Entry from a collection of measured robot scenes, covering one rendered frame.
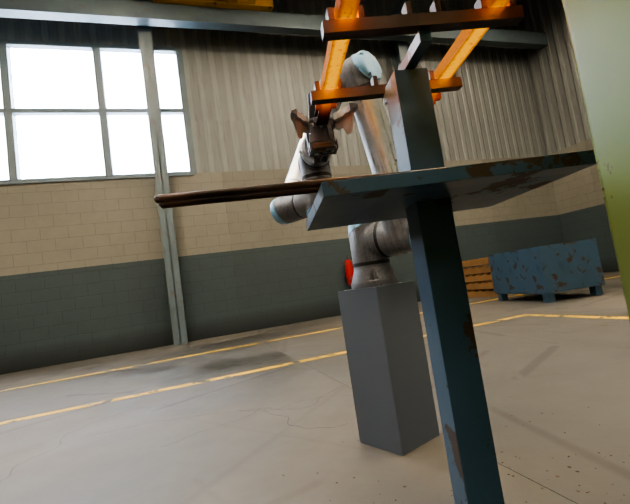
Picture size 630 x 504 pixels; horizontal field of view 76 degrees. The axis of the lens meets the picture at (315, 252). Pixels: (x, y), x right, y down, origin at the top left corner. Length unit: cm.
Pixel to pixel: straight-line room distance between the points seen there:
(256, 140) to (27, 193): 395
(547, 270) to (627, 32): 541
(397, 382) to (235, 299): 612
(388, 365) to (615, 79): 121
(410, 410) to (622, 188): 127
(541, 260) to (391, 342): 442
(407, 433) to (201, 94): 756
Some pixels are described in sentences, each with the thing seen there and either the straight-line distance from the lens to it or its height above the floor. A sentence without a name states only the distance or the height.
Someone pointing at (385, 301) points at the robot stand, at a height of 54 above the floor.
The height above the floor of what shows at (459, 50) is 102.
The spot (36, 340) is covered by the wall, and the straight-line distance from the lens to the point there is 780.
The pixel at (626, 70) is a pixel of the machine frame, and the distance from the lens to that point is 48.
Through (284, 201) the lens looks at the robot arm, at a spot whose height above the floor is 91.
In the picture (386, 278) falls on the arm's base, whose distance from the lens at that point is 156.
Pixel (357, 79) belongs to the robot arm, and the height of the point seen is 133.
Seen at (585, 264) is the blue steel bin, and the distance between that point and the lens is 616.
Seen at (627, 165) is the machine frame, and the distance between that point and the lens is 47.
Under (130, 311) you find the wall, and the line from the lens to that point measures 751.
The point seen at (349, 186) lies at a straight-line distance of 54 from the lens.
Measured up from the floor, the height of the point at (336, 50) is 102.
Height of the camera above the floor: 63
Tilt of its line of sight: 5 degrees up
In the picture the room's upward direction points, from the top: 8 degrees counter-clockwise
